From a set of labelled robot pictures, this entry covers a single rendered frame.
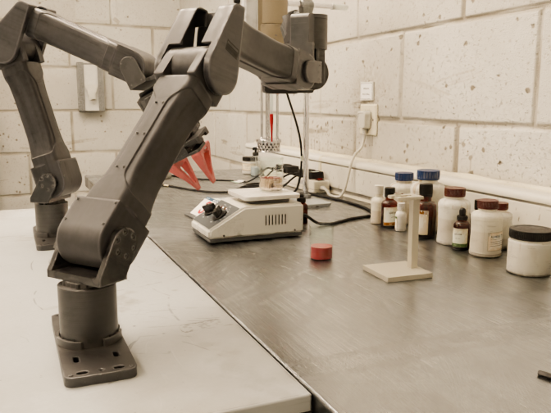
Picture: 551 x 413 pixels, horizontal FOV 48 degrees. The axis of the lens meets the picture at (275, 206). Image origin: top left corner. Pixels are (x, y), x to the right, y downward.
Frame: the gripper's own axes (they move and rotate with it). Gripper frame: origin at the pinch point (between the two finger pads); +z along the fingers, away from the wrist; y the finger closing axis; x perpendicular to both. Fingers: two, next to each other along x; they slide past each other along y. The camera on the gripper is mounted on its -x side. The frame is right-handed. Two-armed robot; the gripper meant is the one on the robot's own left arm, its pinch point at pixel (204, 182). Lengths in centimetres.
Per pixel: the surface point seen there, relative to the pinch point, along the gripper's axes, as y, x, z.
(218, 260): -2.6, 17.8, 9.0
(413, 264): -32.7, 19.7, 21.8
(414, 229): -35.1, 18.1, 16.9
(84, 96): 124, -195, -19
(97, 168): 141, -193, 18
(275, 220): -8.1, -1.1, 13.6
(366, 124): -24, -58, 20
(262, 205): -7.5, -1.1, 9.6
